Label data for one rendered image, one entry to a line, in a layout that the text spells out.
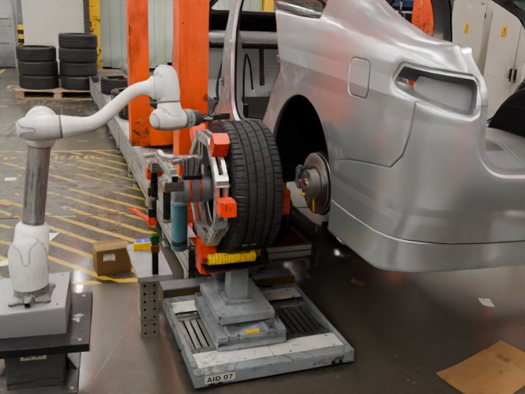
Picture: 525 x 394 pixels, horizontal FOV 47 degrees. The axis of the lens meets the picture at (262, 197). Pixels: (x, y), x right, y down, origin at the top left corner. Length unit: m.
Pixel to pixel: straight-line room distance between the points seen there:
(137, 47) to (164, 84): 2.45
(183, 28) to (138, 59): 1.96
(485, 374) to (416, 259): 1.11
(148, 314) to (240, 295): 0.50
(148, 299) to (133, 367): 0.36
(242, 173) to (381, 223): 0.70
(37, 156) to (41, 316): 0.71
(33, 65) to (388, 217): 9.39
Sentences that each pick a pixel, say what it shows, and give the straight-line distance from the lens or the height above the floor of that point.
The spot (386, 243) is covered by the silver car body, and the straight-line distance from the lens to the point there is 2.38.
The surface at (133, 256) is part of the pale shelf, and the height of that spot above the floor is 0.45.
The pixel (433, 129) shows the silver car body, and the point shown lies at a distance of 2.19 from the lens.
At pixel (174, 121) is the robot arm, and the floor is 1.22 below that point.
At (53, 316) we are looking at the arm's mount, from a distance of 2.84.
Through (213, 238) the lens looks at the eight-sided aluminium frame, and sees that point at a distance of 2.97.
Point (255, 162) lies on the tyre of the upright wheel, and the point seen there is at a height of 1.04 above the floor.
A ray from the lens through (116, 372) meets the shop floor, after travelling 3.12.
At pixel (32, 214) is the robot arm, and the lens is 2.97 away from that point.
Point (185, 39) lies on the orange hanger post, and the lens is 3.24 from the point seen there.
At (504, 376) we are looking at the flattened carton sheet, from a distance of 3.37.
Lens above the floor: 1.73
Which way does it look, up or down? 18 degrees down
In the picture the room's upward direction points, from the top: 3 degrees clockwise
